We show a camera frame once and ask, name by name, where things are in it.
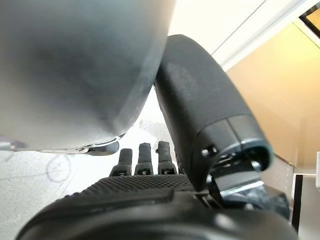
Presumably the dark window frame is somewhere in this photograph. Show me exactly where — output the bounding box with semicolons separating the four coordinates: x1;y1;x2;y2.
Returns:
298;7;320;48

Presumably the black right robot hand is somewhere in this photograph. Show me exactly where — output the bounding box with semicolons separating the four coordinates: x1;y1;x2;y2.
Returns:
14;34;301;240

